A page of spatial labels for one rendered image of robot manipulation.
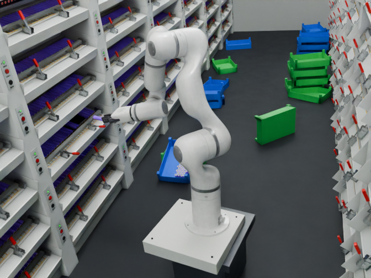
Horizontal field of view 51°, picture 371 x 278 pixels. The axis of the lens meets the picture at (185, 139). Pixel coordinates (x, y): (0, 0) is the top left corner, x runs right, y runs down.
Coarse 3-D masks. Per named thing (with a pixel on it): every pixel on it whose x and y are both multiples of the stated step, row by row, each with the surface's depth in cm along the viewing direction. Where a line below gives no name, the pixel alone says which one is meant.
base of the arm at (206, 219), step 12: (192, 192) 156; (216, 192) 154; (192, 204) 159; (204, 204) 155; (216, 204) 156; (192, 216) 168; (204, 216) 157; (216, 216) 159; (228, 216) 166; (192, 228) 161; (204, 228) 160; (216, 228) 160
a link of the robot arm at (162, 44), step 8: (152, 32) 141; (160, 32) 139; (168, 32) 139; (152, 40) 137; (160, 40) 136; (168, 40) 137; (176, 40) 138; (152, 48) 137; (160, 48) 136; (168, 48) 137; (176, 48) 139; (152, 56) 140; (160, 56) 138; (168, 56) 139; (176, 56) 142; (152, 64) 160; (160, 64) 160
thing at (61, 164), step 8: (88, 104) 222; (96, 104) 220; (104, 112) 221; (104, 128) 217; (88, 136) 201; (96, 136) 208; (80, 144) 194; (88, 144) 201; (72, 152) 188; (80, 152) 194; (56, 160) 181; (64, 160) 182; (72, 160) 188; (48, 168) 169; (56, 168) 177; (64, 168) 182; (56, 176) 177
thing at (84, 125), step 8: (96, 112) 216; (88, 120) 208; (96, 120) 212; (80, 128) 201; (72, 136) 194; (80, 136) 198; (64, 144) 188; (72, 144) 192; (56, 152) 182; (48, 160) 177
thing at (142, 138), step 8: (152, 120) 294; (160, 120) 296; (136, 128) 279; (144, 128) 283; (152, 128) 283; (136, 136) 271; (144, 136) 275; (152, 136) 284; (128, 144) 260; (136, 144) 266; (144, 144) 267; (128, 152) 256; (136, 152) 258
